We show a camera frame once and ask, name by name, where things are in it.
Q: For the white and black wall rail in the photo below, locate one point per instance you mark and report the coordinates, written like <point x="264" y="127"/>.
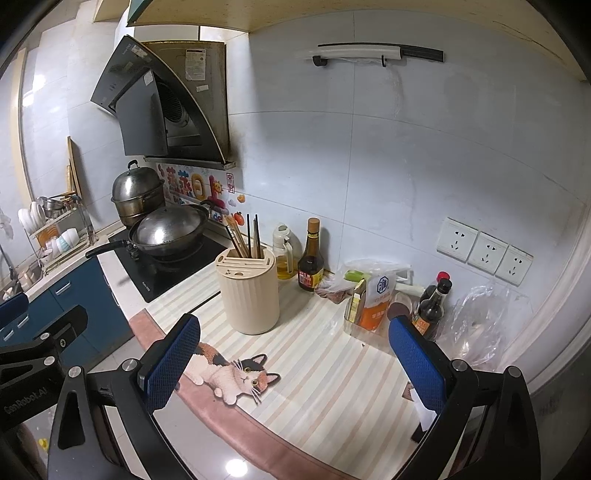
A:
<point x="369" y="51"/>

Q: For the black range hood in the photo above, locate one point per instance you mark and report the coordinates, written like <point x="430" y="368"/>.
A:
<point x="138" y="106"/>

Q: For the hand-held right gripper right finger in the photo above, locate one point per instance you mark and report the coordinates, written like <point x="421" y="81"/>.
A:
<point x="415" y="364"/>

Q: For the dark brown chopstick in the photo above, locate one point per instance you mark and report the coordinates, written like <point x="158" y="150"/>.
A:
<point x="249" y="235"/>
<point x="257" y="235"/>

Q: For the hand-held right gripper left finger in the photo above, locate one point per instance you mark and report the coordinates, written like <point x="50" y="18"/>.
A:
<point x="173" y="360"/>

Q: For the clear plastic bag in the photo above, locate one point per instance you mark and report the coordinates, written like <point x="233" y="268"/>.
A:
<point x="485" y="323"/>

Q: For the steel wok with lid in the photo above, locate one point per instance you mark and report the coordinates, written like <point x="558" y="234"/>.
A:
<point x="166" y="230"/>

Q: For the black induction cooktop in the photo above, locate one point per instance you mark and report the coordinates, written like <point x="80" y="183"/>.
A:
<point x="157" y="281"/>

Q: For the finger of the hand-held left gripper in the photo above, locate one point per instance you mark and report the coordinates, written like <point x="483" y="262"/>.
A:
<point x="64" y="323"/>
<point x="14" y="309"/>

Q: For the white plastic container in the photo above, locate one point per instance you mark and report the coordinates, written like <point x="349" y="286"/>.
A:
<point x="411" y="290"/>

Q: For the clear oil dispenser bottle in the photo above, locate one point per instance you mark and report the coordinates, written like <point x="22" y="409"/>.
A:
<point x="284" y="263"/>

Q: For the light bamboo chopstick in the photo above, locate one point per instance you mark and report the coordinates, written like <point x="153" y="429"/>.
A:
<point x="232" y="235"/>
<point x="236" y="236"/>

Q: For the blue kitchen cabinet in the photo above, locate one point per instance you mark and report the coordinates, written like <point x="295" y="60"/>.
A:
<point x="87" y="300"/>

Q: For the white tissue paper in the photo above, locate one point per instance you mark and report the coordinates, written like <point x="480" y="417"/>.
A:
<point x="422" y="410"/>

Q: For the black smartphone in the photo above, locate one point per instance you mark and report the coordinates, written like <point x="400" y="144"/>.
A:
<point x="418" y="434"/>

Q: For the white wall socket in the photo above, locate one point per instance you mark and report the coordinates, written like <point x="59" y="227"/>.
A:
<point x="514" y="265"/>
<point x="457" y="239"/>
<point x="489" y="254"/>

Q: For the metal dish rack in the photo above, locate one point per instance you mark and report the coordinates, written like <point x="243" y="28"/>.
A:
<point x="55" y="240"/>

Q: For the colourful wall sticker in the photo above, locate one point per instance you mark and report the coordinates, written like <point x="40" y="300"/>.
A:
<point x="194" y="180"/>

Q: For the red cap dark sauce bottle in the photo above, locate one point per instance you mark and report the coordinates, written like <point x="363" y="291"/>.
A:
<point x="442" y="276"/>

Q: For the beige ribbed utensil holder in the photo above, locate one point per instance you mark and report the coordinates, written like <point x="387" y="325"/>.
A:
<point x="251" y="300"/>

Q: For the small bag of spices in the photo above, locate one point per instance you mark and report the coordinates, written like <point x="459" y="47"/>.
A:
<point x="334" y="293"/>

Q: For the white and orange seasoning bag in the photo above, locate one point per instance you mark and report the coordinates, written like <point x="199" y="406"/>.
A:
<point x="381" y="295"/>

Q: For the striped cat table mat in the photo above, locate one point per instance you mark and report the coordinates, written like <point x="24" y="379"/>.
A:
<point x="323" y="369"/>

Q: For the wooden cutting board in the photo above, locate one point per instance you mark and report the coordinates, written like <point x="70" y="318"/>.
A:
<point x="74" y="170"/>

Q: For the brown wooden chopstick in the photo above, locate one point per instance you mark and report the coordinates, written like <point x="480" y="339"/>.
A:
<point x="239" y="240"/>

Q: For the small brown card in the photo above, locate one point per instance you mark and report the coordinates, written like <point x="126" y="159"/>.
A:
<point x="408" y="392"/>

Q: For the jar with brown lid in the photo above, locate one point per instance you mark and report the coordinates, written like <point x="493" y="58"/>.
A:
<point x="399" y="307"/>

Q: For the yellow seasoning box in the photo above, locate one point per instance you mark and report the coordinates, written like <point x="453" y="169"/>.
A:
<point x="355" y="304"/>

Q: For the brown vinegar bottle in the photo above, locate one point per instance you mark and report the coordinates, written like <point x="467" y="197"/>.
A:
<point x="310" y="272"/>

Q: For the row of white bowls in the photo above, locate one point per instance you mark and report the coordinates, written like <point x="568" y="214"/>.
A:
<point x="64" y="242"/>

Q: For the clear plastic organizer bin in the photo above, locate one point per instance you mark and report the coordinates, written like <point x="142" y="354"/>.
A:
<point x="351" y="325"/>

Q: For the green plastic item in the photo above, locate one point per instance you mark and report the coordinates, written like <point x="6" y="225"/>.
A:
<point x="356" y="275"/>

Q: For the black cap soy sauce bottle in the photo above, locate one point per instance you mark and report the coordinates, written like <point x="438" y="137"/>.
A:
<point x="431" y="314"/>

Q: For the steel steamer pot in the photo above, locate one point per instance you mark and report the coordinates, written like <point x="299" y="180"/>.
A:
<point x="136" y="189"/>

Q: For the row of white plates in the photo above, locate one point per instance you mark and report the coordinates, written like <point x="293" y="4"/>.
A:
<point x="31" y="217"/>

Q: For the steel sink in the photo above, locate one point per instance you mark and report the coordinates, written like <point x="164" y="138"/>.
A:
<point x="27" y="274"/>

